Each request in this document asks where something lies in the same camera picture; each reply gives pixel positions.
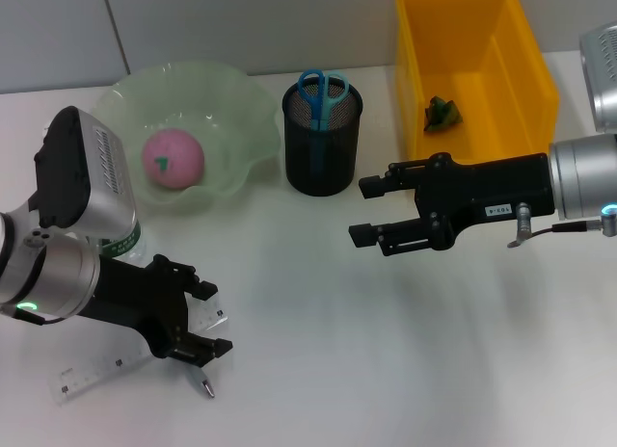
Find green plastic wrapper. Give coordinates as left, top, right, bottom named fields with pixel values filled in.
left=422, top=94, right=466, bottom=133

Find left gripper black plug cable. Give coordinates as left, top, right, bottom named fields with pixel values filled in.
left=13, top=310, right=65, bottom=327

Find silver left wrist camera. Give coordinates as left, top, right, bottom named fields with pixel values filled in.
left=32, top=105, right=139, bottom=239

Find clear water bottle green label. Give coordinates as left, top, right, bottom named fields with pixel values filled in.
left=98, top=220, right=148, bottom=266

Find pale green glass fruit plate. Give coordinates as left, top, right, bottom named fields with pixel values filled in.
left=79, top=60, right=283, bottom=216

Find blue scissors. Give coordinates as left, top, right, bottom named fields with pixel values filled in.
left=295, top=69, right=351, bottom=176

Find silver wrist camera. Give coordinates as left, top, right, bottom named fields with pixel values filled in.
left=32, top=105, right=139, bottom=239
left=577, top=25, right=617, bottom=135

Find pink peach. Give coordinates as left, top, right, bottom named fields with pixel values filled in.
left=141, top=127, right=206, bottom=193

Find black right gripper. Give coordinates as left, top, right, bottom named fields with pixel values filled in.
left=347, top=152, right=556, bottom=256

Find silver ballpoint pen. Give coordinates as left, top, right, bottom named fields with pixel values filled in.
left=185, top=366, right=217, bottom=400

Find yellow plastic bin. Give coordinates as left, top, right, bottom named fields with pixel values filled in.
left=394, top=0, right=561, bottom=196

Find black mesh pen holder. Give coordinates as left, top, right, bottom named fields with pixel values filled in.
left=282, top=76, right=363, bottom=197

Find clear plastic ruler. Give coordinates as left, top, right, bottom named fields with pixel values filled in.
left=51, top=300, right=228, bottom=406

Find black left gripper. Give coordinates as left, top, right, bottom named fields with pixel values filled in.
left=82, top=253, right=234, bottom=367

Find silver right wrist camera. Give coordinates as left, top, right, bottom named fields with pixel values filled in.
left=577, top=25, right=617, bottom=135

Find gripper black plug cable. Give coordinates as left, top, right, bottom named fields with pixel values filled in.
left=506, top=202, right=617, bottom=249
left=13, top=310, right=65, bottom=327

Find right gripper black plug cable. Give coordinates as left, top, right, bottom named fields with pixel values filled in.
left=506, top=202, right=617, bottom=249

